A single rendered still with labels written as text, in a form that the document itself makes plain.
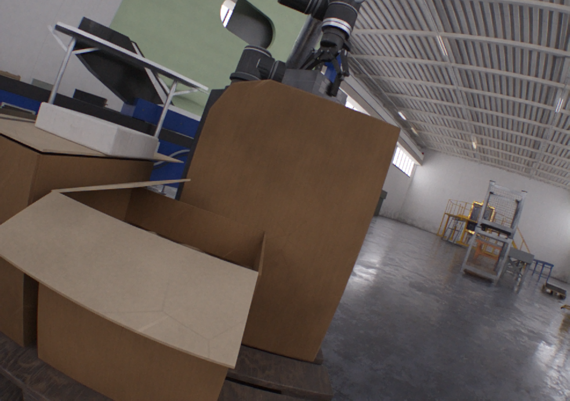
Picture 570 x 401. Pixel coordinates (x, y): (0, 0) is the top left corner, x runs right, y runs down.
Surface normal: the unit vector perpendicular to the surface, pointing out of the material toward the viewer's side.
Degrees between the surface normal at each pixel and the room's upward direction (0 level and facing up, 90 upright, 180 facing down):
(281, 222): 90
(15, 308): 90
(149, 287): 20
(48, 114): 90
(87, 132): 90
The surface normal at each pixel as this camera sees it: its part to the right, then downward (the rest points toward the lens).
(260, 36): 0.64, 0.25
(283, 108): 0.04, 0.05
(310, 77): -0.61, -0.18
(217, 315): 0.32, -0.87
